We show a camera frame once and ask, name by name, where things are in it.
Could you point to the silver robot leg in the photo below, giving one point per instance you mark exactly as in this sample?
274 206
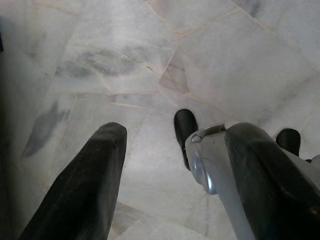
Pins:
288 140
217 160

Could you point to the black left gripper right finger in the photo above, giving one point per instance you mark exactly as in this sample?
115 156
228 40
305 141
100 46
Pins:
275 195

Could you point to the silver left robot leg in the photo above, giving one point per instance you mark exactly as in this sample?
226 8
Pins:
217 160

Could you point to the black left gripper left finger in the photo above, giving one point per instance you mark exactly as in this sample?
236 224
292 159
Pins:
85 190

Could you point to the silver right robot leg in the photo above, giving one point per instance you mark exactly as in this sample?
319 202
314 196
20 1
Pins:
288 140

